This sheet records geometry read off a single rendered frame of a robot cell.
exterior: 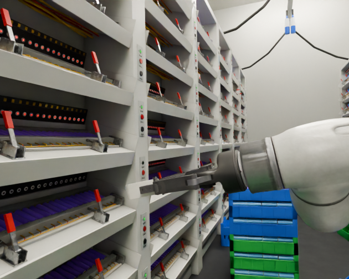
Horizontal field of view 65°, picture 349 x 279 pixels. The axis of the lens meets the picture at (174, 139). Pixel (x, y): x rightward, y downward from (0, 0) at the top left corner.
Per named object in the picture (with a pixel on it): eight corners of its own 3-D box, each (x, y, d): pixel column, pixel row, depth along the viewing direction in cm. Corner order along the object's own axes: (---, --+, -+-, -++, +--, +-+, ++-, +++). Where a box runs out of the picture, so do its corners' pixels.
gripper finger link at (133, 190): (160, 193, 54) (158, 194, 53) (129, 199, 56) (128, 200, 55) (157, 178, 54) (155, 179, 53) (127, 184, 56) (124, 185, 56)
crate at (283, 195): (288, 193, 141) (287, 177, 141) (297, 201, 121) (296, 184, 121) (229, 192, 147) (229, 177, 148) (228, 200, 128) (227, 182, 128)
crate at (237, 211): (288, 208, 141) (288, 193, 141) (297, 219, 121) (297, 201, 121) (229, 207, 147) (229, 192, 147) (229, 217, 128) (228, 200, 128)
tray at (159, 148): (193, 154, 156) (199, 130, 154) (144, 162, 99) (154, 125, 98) (162, 144, 163) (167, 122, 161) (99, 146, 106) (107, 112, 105)
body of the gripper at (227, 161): (246, 194, 44) (192, 203, 47) (250, 186, 52) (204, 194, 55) (235, 149, 44) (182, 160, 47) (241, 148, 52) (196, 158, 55)
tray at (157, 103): (192, 120, 156) (198, 97, 155) (143, 109, 99) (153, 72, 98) (160, 112, 163) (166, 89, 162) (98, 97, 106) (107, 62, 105)
